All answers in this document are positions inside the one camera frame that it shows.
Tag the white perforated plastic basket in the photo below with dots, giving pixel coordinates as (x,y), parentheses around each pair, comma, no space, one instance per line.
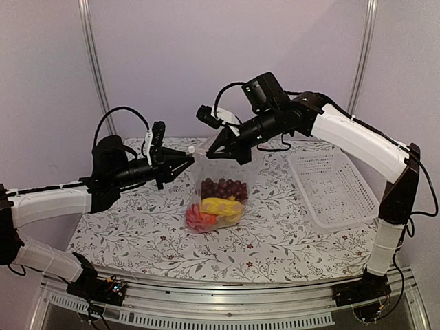
(336,194)

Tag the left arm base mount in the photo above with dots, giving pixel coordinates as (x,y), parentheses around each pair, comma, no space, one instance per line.
(88,286)

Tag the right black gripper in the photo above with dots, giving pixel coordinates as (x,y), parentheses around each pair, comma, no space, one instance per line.
(240,152)

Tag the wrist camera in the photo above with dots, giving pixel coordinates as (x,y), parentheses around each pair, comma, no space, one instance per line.
(153,140)
(219,118)

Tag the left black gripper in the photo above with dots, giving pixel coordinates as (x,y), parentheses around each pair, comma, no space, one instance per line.
(163,170)

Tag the orange pumpkin toy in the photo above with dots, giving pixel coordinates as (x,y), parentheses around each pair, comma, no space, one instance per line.
(209,220)

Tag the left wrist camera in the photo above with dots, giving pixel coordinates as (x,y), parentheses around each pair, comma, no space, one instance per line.
(153,140)

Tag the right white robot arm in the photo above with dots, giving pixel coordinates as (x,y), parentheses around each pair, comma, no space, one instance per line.
(397,164)

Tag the yellow banana toy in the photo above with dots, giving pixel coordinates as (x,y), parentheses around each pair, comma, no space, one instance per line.
(226,211)

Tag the clear zip top bag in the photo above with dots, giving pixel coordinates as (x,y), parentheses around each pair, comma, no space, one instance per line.
(216,169)

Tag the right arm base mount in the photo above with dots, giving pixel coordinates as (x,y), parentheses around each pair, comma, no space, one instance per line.
(370,294)

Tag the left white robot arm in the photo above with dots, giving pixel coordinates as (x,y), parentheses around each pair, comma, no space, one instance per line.
(20,208)

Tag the left aluminium corner post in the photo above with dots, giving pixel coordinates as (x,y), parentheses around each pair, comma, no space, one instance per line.
(92,52)

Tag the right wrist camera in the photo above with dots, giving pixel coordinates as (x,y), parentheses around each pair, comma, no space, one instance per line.
(219,118)

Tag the aluminium front rail frame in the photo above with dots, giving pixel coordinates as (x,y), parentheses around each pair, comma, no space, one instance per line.
(156,302)

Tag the dark red grapes toy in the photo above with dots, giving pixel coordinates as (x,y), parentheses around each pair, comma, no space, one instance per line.
(225,189)

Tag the red bell pepper toy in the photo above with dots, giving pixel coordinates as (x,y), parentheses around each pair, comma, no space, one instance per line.
(193,219)

